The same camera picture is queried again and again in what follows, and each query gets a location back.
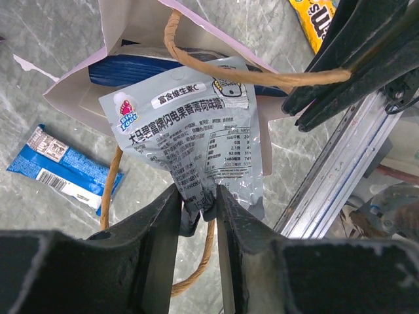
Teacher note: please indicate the white paper bag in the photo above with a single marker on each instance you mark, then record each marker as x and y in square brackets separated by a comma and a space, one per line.
[136, 28]

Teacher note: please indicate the aluminium frame rail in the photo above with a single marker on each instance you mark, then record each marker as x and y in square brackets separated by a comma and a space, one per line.
[346, 157]

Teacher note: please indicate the blue Burts chips bag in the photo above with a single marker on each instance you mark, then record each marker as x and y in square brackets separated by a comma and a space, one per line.
[135, 62]

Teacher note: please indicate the yellow M&M's packet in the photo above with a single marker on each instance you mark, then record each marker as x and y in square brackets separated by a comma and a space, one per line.
[315, 17]

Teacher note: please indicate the silver Big Foot candy packet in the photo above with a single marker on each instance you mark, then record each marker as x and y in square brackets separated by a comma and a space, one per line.
[203, 130]

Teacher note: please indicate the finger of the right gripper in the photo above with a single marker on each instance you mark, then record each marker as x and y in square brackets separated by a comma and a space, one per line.
[355, 29]
[394, 55]

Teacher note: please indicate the blue cookie snack packet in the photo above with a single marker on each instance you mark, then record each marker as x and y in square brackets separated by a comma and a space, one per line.
[47, 160]

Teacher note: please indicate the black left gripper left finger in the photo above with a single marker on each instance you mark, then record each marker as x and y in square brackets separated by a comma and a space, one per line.
[127, 268]

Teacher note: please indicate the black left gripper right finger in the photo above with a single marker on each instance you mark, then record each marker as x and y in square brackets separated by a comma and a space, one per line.
[265, 272]

